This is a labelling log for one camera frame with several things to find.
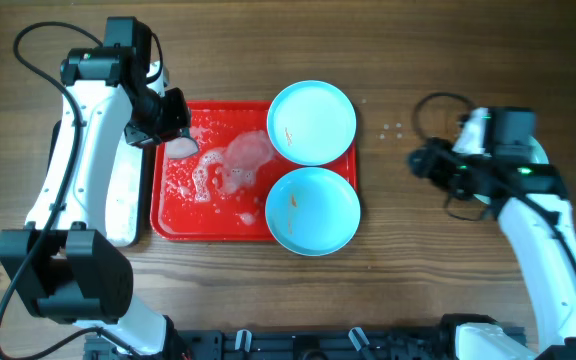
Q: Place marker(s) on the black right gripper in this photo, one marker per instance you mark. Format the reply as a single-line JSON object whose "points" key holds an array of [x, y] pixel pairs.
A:
{"points": [[429, 162]]}

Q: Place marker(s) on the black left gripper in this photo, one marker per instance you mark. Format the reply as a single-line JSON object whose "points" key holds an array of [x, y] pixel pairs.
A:
{"points": [[169, 126]]}

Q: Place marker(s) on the pink green sponge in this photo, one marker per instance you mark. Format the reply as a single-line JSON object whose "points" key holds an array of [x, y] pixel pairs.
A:
{"points": [[181, 148]]}

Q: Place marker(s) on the red plastic tray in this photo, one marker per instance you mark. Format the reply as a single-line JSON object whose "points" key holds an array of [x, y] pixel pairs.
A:
{"points": [[186, 204]]}

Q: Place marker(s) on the light blue plate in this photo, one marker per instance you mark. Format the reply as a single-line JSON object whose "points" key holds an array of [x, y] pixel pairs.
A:
{"points": [[311, 123], [539, 156], [312, 211]]}

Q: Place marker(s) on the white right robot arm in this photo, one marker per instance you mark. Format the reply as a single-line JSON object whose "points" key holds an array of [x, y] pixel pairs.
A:
{"points": [[493, 158]]}

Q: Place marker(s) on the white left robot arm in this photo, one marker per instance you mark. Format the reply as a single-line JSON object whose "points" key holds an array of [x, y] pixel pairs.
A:
{"points": [[60, 263]]}

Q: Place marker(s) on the black soapy water tray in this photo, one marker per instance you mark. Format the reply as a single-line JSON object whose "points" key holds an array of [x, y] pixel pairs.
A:
{"points": [[125, 195]]}

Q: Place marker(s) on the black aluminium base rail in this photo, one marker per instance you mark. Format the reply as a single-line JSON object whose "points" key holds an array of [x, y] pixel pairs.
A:
{"points": [[395, 344]]}

